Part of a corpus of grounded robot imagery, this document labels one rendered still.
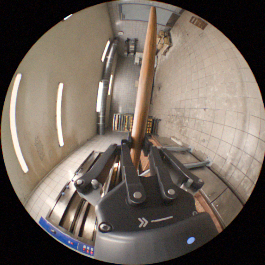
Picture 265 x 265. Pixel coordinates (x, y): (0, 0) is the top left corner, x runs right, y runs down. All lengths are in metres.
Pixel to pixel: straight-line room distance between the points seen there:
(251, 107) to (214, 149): 0.80
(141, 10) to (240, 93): 3.95
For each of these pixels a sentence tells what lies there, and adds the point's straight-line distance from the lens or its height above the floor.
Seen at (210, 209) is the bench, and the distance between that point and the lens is 0.81.
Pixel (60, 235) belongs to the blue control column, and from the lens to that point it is 1.23.
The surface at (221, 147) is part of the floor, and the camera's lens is 1.30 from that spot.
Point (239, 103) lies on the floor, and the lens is 1.30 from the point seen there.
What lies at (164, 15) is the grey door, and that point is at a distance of 4.35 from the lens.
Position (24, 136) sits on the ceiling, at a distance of 1.47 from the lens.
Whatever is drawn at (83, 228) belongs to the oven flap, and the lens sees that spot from 1.16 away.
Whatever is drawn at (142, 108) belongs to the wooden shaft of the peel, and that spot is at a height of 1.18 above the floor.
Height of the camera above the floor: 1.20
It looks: 4 degrees down
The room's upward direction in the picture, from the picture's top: 84 degrees counter-clockwise
